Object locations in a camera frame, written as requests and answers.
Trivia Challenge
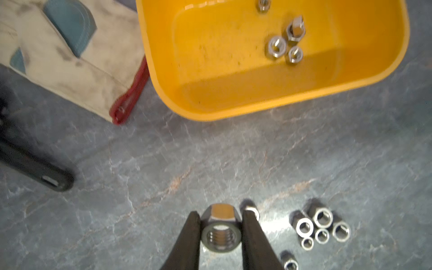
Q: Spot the beige work glove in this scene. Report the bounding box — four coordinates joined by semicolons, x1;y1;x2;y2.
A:
1;1;150;125

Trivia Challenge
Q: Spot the black slotted scoop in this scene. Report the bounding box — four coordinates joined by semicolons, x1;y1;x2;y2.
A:
1;100;74;192

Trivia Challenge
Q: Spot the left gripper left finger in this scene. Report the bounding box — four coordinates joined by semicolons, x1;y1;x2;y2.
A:
160;211;201;270

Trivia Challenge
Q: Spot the steel hex nut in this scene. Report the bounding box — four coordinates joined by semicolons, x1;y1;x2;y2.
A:
280;252;299;270
331;216;351;243
314;228;330;245
201;203;242;253
307;203;334;228
265;36;288;60
285;16;306;43
291;211;314;238
257;0;271;14
299;237;315;252
286;46;303;65
242;205;261;221

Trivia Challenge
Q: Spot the yellow plastic storage box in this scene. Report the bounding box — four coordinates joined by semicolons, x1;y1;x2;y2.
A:
136;1;410;122

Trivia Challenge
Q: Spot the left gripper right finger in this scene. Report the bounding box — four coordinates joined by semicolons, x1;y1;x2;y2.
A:
241;210;283;270

